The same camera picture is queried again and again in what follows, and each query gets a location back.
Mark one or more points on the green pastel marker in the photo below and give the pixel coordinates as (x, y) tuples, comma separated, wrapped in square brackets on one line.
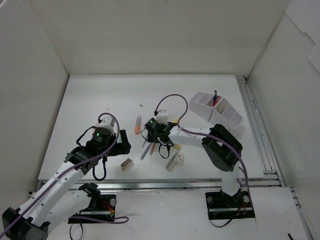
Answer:
[(172, 163)]

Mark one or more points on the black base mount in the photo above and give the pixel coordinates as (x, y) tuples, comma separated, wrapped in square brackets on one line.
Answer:
[(221, 206), (102, 206)]

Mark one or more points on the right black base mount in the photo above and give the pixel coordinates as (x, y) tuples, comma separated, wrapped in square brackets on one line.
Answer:
[(221, 206)]

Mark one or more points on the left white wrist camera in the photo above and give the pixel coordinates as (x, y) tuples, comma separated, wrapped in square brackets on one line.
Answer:
[(107, 122)]

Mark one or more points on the blue ballpoint pen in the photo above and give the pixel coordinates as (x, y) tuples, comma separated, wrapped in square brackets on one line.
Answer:
[(215, 97)]

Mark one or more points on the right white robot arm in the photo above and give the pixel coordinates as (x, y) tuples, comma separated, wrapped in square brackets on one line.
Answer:
[(222, 148)]

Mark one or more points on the orange pastel highlighter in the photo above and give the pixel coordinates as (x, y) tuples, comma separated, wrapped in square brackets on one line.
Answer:
[(152, 148)]

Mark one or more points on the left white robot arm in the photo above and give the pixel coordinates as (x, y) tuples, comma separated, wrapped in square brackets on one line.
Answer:
[(45, 210)]

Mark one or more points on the purple divided organizer box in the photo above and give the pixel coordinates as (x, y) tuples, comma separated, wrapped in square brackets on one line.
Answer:
[(202, 105)]

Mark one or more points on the white eraser with label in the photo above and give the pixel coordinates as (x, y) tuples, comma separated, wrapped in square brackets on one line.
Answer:
[(180, 160)]

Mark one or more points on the purple pastel highlighter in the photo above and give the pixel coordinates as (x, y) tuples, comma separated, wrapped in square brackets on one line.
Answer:
[(145, 151)]

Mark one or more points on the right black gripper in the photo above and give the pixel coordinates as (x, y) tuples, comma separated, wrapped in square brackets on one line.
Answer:
[(160, 135)]

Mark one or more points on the tan eraser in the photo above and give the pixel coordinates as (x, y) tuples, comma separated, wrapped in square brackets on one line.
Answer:
[(177, 147)]

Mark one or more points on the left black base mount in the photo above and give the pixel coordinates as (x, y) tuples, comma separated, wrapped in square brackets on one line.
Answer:
[(102, 206)]

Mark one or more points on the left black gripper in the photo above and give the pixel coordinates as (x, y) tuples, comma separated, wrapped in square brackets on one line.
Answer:
[(122, 144)]

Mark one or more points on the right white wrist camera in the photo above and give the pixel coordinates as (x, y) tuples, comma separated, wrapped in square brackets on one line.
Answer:
[(162, 117)]

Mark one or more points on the orange highlighter marker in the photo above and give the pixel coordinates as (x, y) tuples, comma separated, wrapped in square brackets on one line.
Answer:
[(138, 125)]

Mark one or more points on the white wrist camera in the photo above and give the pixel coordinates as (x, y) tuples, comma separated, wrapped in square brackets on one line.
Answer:
[(162, 117), (107, 122)]

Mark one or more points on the red gel pen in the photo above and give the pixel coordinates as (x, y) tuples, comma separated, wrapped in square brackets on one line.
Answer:
[(217, 100)]

